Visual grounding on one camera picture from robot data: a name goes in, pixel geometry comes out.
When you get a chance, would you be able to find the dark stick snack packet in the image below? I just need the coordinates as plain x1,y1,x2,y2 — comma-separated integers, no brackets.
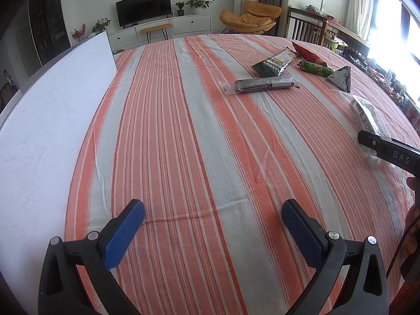
225,75,301,94

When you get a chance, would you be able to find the green white container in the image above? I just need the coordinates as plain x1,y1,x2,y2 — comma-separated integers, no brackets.
323,34,348,52

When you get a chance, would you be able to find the dark wooden chair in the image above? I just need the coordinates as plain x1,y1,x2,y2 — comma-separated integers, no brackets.
285,7,329,45

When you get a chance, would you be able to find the orange white striped blanket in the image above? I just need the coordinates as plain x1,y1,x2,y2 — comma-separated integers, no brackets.
64,33,420,315

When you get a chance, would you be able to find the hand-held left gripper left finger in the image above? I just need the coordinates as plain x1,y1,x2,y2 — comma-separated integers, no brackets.
38,199,145,315

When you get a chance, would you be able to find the person's right hand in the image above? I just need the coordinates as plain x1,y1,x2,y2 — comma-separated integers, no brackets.
403,176,420,268

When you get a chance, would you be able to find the green plant in white vase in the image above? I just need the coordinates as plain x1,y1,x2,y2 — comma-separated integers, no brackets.
92,17,112,34

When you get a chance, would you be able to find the blue white triangular packet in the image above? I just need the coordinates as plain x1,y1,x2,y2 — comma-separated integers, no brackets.
325,66,351,92

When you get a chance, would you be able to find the large leafy potted plant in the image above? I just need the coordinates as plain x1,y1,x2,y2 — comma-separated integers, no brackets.
184,0,214,15

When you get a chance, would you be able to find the wooden bench with metal legs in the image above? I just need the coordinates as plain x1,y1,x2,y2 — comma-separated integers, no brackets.
139,20,173,44

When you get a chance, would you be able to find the red snack packet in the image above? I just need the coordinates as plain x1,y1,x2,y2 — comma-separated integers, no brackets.
291,41,329,68

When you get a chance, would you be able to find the green sausage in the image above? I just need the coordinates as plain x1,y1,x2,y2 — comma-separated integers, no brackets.
297,60,334,74

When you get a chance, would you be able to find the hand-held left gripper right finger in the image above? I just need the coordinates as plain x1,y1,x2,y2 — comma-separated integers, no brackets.
281,199,391,315

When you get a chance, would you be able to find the orange lounge chair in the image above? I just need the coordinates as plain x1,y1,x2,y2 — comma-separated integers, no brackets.
219,0,283,36

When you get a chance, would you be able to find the clear dark packet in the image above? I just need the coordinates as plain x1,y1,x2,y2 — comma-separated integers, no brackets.
341,93,392,158

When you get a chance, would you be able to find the black yellow snack packet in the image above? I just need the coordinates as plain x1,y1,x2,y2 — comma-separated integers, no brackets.
251,46,301,77

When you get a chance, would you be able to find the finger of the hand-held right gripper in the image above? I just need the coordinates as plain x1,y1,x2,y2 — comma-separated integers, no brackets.
358,129,391,158

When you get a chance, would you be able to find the black cable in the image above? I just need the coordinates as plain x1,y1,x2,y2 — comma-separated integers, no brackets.
385,217,416,278

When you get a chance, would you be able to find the white television cabinet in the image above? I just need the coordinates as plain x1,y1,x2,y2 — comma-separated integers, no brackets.
107,14,212,51

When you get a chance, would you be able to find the black television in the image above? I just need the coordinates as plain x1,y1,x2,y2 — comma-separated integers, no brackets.
115,0,173,27

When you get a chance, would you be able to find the white curtain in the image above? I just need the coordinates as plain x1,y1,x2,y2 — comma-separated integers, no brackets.
344,0,376,40

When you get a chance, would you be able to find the window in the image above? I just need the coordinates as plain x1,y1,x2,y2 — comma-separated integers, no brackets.
367,0,420,106

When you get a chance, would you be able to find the wooden table with clutter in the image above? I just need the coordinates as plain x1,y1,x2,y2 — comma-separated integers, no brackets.
305,5,371,56

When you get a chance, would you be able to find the white cardboard box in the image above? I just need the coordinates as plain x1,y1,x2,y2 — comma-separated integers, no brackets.
0,30,118,289

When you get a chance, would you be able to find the black display cabinet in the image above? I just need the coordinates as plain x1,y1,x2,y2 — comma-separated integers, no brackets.
28,0,71,66

